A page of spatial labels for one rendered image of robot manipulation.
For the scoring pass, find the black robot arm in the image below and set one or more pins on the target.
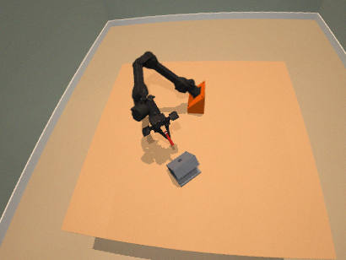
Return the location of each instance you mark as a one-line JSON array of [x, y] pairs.
[[143, 104]]

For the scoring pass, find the grey sloped panel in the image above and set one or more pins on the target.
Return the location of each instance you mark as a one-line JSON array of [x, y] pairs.
[[184, 168]]

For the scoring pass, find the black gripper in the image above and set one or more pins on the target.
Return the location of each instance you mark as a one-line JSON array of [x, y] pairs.
[[172, 116]]

